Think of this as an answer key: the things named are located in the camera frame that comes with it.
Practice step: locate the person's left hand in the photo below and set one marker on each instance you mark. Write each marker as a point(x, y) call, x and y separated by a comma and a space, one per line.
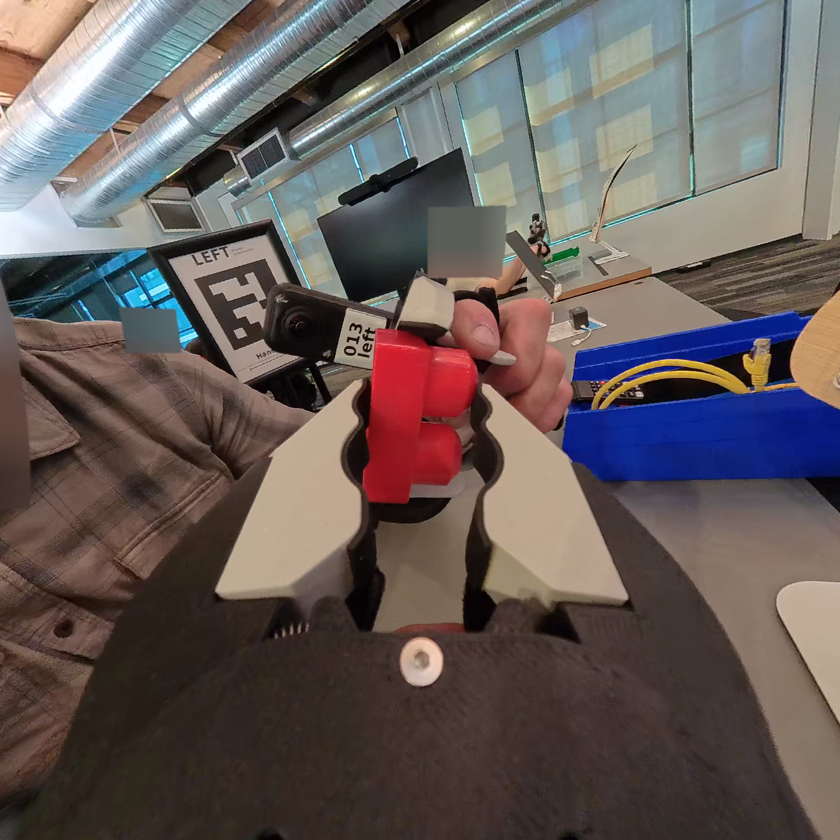
point(532, 361)

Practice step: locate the red plastic block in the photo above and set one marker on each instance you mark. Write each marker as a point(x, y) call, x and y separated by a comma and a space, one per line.
point(394, 420)

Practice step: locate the black video bar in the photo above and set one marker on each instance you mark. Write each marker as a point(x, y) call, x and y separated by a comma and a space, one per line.
point(378, 181)

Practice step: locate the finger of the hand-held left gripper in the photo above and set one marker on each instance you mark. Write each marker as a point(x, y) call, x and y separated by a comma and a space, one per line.
point(427, 305)

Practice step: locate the black wall screen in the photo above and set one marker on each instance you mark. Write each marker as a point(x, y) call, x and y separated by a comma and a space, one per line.
point(394, 236)

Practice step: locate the framed tag poster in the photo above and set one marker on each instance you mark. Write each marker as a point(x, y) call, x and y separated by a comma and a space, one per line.
point(236, 302)

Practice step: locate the silver ceiling duct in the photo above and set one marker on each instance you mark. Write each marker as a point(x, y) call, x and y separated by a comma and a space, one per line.
point(131, 79)

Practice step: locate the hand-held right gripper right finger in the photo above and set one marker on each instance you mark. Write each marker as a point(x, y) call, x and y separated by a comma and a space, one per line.
point(545, 525)

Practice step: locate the yellow item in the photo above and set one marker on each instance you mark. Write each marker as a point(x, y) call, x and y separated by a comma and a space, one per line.
point(656, 370)

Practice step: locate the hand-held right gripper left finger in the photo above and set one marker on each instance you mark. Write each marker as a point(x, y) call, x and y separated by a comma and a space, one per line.
point(295, 525)

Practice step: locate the ceiling air vent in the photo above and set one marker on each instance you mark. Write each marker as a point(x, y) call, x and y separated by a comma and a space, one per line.
point(264, 154)

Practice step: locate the blue plastic bin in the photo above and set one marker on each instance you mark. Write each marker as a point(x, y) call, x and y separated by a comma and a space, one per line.
point(696, 433)

